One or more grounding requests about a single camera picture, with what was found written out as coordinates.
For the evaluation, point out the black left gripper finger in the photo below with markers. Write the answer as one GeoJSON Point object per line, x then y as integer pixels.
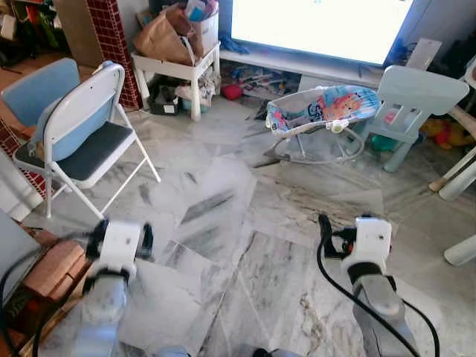
{"type": "Point", "coordinates": [147, 239]}
{"type": "Point", "coordinates": [96, 239]}

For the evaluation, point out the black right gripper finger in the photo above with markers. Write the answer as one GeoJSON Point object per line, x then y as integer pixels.
{"type": "Point", "coordinates": [325, 227]}

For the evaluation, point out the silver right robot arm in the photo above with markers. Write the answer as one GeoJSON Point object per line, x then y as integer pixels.
{"type": "Point", "coordinates": [383, 312]}

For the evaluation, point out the brown cardboard box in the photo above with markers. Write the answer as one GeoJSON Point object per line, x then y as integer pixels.
{"type": "Point", "coordinates": [56, 268]}

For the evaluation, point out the white folding chair grey seat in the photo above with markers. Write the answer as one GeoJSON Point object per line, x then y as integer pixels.
{"type": "Point", "coordinates": [97, 152]}

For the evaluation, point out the green toy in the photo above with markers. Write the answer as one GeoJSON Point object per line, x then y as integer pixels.
{"type": "Point", "coordinates": [383, 143]}

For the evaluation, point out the grey robot left leg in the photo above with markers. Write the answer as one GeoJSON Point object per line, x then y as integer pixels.
{"type": "Point", "coordinates": [172, 352]}

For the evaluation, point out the grey robot leg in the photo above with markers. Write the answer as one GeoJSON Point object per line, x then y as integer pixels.
{"type": "Point", "coordinates": [172, 352]}
{"type": "Point", "coordinates": [277, 352]}

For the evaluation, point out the colourful baby bouncer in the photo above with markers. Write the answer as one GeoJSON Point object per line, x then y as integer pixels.
{"type": "Point", "coordinates": [327, 104]}

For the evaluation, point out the grey robot right leg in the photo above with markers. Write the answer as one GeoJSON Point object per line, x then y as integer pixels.
{"type": "Point", "coordinates": [277, 352]}

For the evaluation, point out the black box white label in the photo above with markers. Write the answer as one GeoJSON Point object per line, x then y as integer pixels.
{"type": "Point", "coordinates": [163, 103]}

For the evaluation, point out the yellow and red plush toy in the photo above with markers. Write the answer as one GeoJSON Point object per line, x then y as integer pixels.
{"type": "Point", "coordinates": [445, 134]}

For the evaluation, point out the pale cloth bundle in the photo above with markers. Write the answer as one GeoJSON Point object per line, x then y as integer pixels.
{"type": "Point", "coordinates": [195, 93]}

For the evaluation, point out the blue padded chair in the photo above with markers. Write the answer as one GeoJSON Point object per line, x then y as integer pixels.
{"type": "Point", "coordinates": [37, 89]}

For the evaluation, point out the red ball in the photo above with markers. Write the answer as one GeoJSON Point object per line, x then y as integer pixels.
{"type": "Point", "coordinates": [232, 91]}

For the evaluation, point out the light blue kids chair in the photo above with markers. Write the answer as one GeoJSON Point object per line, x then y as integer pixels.
{"type": "Point", "coordinates": [420, 89]}

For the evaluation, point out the white side table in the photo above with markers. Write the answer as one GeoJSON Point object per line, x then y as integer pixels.
{"type": "Point", "coordinates": [175, 71]}

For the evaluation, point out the red brick pillar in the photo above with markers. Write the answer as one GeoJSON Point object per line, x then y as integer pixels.
{"type": "Point", "coordinates": [111, 44]}

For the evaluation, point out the brown paper bag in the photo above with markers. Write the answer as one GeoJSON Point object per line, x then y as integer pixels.
{"type": "Point", "coordinates": [160, 41]}

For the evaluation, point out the pale grey leaning board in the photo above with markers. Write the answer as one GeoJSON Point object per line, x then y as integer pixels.
{"type": "Point", "coordinates": [424, 53]}

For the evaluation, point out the large television screen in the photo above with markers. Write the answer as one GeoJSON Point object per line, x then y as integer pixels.
{"type": "Point", "coordinates": [320, 26]}

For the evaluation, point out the white storage box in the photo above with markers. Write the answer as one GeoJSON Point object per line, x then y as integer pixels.
{"type": "Point", "coordinates": [204, 33]}

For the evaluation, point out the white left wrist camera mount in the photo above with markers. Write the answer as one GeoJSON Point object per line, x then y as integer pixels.
{"type": "Point", "coordinates": [120, 245]}

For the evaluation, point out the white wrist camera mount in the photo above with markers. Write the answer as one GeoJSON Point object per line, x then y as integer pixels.
{"type": "Point", "coordinates": [120, 245]}
{"type": "Point", "coordinates": [370, 242]}

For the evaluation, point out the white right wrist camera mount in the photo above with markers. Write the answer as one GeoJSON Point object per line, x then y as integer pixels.
{"type": "Point", "coordinates": [370, 242]}

